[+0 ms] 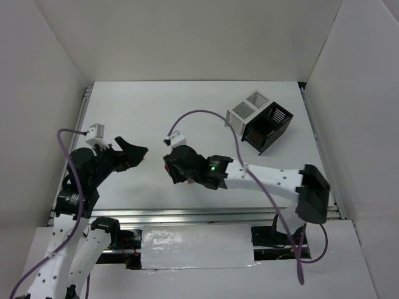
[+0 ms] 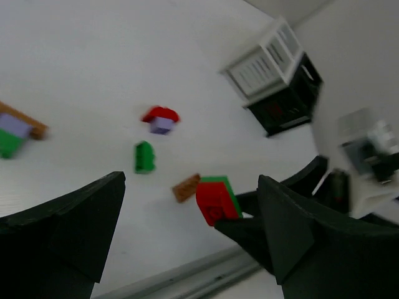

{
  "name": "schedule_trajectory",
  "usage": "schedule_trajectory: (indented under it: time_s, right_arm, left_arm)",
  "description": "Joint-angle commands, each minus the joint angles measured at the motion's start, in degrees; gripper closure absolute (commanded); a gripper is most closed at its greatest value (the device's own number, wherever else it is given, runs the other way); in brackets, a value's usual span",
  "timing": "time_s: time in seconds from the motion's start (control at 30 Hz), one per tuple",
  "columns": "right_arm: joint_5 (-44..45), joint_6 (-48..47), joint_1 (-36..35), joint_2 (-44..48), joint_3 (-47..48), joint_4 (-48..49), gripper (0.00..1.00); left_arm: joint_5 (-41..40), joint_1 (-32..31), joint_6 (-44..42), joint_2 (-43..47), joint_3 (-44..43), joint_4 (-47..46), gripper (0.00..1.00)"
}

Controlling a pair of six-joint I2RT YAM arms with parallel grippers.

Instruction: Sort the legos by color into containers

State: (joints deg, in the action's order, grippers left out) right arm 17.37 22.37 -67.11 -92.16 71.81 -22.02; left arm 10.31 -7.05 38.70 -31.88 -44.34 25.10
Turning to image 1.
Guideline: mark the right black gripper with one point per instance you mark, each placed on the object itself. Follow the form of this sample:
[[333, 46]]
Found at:
[[174, 168]]

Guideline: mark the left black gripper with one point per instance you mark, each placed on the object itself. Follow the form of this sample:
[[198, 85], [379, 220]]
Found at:
[[118, 159]]

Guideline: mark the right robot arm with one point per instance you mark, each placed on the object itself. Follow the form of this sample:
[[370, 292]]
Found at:
[[306, 188]]

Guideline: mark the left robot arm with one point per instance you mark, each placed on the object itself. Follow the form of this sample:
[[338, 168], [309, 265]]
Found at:
[[76, 244]]

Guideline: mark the white slatted container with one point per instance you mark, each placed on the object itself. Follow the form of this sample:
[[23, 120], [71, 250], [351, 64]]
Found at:
[[239, 116]]

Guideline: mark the white tape panel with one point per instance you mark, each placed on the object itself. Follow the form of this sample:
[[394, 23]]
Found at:
[[197, 246]]

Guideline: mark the black slatted container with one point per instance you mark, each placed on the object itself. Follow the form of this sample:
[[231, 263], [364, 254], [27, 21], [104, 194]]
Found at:
[[267, 127]]

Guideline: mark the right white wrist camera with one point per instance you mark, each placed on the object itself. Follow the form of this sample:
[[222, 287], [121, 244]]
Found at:
[[175, 139]]

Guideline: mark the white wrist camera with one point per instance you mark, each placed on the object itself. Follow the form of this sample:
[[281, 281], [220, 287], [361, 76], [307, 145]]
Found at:
[[94, 136], [175, 139]]

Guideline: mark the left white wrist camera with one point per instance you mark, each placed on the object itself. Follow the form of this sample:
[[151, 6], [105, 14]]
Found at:
[[94, 136]]

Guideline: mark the aluminium front rail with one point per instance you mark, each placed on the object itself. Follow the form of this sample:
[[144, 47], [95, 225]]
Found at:
[[130, 219]]

